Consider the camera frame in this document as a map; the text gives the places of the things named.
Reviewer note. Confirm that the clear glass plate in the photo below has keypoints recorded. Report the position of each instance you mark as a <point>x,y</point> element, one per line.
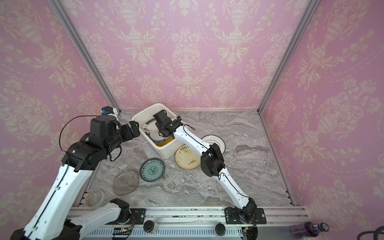
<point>125,183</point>

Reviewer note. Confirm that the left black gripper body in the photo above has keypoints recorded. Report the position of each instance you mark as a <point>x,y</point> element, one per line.
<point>122,134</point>

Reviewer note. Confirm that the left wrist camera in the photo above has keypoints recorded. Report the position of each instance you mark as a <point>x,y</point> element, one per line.
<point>111,111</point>

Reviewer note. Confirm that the purple plastic bottle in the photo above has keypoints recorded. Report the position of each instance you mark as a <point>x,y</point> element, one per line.
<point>308,230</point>

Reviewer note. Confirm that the left black knob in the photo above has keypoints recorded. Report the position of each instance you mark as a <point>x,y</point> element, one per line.
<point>149,226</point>

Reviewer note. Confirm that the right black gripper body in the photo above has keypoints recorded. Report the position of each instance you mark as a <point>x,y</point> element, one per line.
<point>162,120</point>

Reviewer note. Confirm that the teal patterned small plate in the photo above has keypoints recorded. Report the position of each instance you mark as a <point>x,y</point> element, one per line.
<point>152,170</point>

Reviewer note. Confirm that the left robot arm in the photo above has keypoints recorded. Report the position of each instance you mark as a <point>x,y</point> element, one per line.
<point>51,221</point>

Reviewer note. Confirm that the white plate with clover emblem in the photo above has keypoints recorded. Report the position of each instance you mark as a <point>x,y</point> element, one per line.
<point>213,139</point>

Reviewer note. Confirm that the yellow white-dotted scalloped plate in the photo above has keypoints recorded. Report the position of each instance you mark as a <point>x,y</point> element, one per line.
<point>164,142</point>

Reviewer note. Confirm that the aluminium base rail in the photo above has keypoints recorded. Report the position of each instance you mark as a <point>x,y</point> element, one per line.
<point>199,223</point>

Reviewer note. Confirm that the white plate red-green rim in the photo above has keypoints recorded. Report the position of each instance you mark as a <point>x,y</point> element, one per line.
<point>150,126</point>

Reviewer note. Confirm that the white plastic bin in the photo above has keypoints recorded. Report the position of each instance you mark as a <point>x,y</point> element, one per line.
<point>145,115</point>

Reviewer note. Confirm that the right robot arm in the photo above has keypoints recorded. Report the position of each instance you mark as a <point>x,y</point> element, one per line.
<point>212,162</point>

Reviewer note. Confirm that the white plate green lettered rim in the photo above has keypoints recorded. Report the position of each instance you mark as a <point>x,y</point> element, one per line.
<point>156,137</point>

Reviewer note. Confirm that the tape roll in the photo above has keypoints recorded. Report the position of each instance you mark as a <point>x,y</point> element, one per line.
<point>94,199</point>

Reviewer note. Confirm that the black knob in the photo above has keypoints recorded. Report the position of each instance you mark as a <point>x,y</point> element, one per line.
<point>220,229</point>
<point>149,226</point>

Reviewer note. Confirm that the cream plate with green leaves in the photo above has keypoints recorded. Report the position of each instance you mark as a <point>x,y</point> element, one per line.
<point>186,158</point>

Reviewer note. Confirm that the right black knob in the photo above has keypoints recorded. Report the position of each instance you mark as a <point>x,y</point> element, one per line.
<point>220,229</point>

